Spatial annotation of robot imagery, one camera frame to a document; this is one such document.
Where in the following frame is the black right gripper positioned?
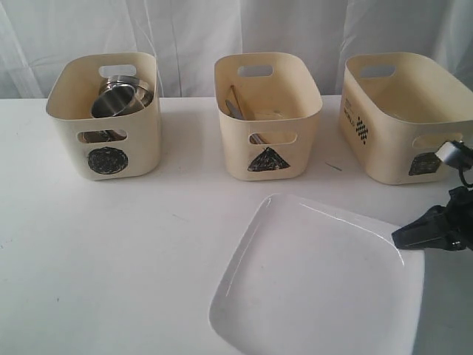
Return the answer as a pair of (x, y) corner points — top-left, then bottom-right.
(392, 186), (472, 251)

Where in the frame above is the white square plate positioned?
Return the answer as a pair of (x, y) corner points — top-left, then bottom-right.
(208, 194), (425, 354)

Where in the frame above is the steel table knife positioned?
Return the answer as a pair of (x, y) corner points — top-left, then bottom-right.
(225, 100), (245, 121)

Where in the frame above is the wooden chopstick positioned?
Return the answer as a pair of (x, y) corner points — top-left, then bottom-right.
(230, 84), (246, 121)

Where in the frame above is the steel mug with handle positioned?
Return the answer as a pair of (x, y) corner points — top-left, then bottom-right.
(90, 84), (145, 118)

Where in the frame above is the steel mixing bowl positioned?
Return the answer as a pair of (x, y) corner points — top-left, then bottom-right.
(98, 75), (154, 107)

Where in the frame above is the steel fork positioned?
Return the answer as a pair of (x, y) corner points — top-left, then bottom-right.
(250, 134), (266, 144)

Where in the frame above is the steel cup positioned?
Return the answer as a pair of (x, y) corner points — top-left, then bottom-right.
(78, 129), (127, 143)

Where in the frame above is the cream bin with square mark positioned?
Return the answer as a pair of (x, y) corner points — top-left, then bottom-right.
(338, 53), (472, 185)

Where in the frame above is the cream bin with triangle mark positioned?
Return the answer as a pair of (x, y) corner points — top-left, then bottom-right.
(214, 53), (323, 180)

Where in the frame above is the cream bin with circle mark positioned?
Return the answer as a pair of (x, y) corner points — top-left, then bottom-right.
(46, 52), (162, 180)

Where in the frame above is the white backdrop curtain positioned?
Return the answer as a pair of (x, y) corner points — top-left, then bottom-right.
(1, 1), (472, 98)

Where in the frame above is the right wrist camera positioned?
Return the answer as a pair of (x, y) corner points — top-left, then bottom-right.
(435, 141), (472, 170)

